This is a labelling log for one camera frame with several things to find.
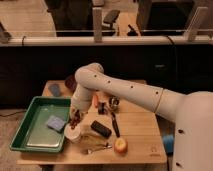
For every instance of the bunch of red grapes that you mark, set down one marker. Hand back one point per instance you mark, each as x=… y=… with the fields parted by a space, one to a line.
x=75 y=118

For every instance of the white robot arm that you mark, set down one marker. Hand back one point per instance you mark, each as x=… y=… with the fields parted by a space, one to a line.
x=191 y=113

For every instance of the small metal cup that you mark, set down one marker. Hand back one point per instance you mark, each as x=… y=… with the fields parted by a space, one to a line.
x=114 y=103

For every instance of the blue plastic cup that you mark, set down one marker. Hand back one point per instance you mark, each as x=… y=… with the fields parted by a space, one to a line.
x=54 y=89

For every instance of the white paper cup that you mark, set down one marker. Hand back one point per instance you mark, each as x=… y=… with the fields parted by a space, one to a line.
x=74 y=135

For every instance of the orange carrot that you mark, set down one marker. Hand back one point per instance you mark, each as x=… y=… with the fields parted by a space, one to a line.
x=95 y=100

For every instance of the black binder clip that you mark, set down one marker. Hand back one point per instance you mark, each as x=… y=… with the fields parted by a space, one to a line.
x=101 y=108

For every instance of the purple bowl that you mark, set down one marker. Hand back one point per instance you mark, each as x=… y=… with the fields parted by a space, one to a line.
x=71 y=83

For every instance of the black rectangular block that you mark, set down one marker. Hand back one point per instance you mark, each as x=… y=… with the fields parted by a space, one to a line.
x=101 y=129

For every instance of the wooden table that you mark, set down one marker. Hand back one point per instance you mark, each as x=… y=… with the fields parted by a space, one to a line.
x=137 y=125

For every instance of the yellow banana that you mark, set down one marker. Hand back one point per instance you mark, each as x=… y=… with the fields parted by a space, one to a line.
x=92 y=139

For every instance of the red yellow apple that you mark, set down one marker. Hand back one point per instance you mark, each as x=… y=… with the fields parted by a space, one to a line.
x=120 y=145

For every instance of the blue sponge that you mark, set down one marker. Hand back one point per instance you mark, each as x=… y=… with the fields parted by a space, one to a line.
x=55 y=123

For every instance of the metal fork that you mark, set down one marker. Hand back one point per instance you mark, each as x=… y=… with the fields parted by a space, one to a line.
x=90 y=151

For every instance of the blue foot pedal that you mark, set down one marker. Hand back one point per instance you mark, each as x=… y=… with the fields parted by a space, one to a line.
x=168 y=142

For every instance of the green plastic tray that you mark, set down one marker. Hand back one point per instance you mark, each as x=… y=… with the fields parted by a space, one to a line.
x=33 y=134

